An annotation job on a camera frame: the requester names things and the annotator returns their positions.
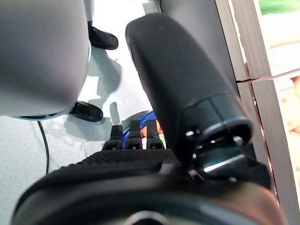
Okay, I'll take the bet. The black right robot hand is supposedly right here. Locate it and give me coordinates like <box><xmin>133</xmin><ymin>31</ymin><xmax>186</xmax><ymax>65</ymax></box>
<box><xmin>11</xmin><ymin>13</ymin><xmax>288</xmax><ymax>225</ymax></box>

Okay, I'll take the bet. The white green napa cabbage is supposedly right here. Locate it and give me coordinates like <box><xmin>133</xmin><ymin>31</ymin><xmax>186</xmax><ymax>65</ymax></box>
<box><xmin>257</xmin><ymin>0</ymin><xmax>300</xmax><ymax>16</ymax></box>

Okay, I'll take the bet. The blue plastic shopping basket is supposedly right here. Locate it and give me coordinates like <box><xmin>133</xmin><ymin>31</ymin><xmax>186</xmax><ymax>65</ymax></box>
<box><xmin>120</xmin><ymin>110</ymin><xmax>166</xmax><ymax>150</ymax></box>

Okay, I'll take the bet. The wooden crate holding potatoes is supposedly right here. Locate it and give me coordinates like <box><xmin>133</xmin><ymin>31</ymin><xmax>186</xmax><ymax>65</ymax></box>
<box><xmin>235</xmin><ymin>76</ymin><xmax>300</xmax><ymax>225</ymax></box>

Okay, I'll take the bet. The tan potato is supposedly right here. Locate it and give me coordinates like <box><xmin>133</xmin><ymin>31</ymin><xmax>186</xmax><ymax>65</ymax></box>
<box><xmin>285</xmin><ymin>96</ymin><xmax>300</xmax><ymax>133</ymax></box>

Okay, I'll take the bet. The thin black floor cable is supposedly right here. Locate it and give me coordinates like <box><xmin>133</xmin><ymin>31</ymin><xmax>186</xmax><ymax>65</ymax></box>
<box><xmin>37</xmin><ymin>120</ymin><xmax>50</xmax><ymax>175</ymax></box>

